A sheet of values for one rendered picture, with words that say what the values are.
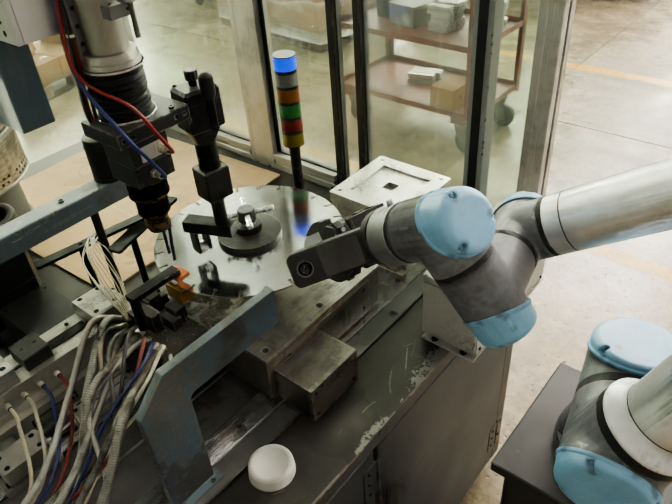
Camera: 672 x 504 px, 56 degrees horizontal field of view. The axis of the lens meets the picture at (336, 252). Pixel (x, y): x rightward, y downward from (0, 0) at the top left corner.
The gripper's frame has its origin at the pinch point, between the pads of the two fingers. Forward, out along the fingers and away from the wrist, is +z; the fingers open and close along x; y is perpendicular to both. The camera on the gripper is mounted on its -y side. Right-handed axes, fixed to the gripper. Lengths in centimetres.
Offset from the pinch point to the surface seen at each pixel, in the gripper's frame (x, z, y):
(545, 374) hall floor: -76, 65, 92
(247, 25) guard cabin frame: 49, 50, 33
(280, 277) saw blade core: -2.1, 6.9, -2.3
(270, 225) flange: 5.7, 16.1, 3.6
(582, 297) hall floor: -67, 77, 132
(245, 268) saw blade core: 1.2, 11.7, -5.3
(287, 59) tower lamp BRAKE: 32.8, 20.8, 22.4
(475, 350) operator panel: -27.7, 0.7, 22.8
